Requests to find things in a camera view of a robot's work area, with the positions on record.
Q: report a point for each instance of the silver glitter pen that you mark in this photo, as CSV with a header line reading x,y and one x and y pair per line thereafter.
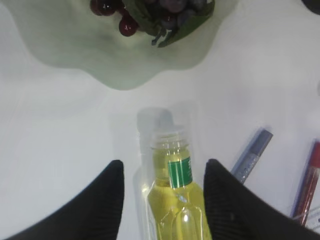
x,y
251,155

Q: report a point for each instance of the purple artificial grape bunch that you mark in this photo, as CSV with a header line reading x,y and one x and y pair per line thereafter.
x,y
167,21

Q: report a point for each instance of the clear plastic ruler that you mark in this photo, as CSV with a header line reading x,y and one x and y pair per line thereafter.
x,y
313,220

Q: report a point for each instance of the red glitter pen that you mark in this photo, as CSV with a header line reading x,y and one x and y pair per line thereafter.
x,y
308,186

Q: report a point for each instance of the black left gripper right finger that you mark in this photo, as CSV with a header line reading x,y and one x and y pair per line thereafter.
x,y
235,213

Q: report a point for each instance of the pale green ruffled plate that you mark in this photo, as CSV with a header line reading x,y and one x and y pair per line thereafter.
x,y
66,34

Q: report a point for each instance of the green tea plastic bottle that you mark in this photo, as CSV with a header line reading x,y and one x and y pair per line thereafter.
x,y
170,202

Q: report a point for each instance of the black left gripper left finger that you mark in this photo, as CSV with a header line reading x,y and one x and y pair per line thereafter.
x,y
94,214

